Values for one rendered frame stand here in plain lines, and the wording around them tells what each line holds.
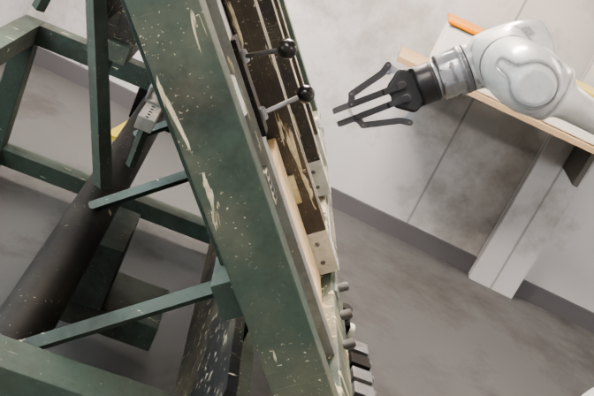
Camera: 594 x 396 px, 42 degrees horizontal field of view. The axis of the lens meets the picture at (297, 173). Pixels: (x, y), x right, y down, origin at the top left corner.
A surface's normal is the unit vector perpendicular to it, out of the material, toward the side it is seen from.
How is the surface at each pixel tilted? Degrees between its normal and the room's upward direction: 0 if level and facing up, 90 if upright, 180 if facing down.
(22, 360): 0
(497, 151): 90
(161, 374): 0
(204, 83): 90
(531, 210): 90
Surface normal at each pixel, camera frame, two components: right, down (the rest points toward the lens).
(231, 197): 0.00, 0.37
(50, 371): 0.40, -0.85
